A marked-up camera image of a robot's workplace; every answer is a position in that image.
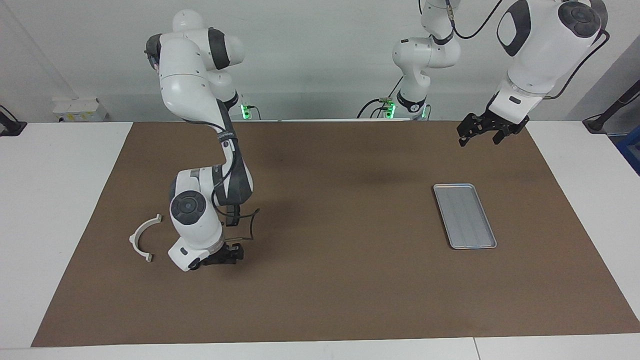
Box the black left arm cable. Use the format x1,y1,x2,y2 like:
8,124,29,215
445,0,611,101

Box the brown table mat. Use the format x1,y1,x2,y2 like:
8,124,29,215
31,120,640,347

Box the white wall box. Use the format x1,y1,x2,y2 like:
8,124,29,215
52,98,108,122

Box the silver metal tray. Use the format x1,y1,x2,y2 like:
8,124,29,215
433,183,498,250

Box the black left base cables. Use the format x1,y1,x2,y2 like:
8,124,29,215
357,75,403,121

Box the blue bin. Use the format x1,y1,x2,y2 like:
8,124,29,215
617,131,640,176

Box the white semicircular bracket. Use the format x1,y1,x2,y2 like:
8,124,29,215
129,214,163,263

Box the black clamp mount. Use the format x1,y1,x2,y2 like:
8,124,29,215
0,105,27,137

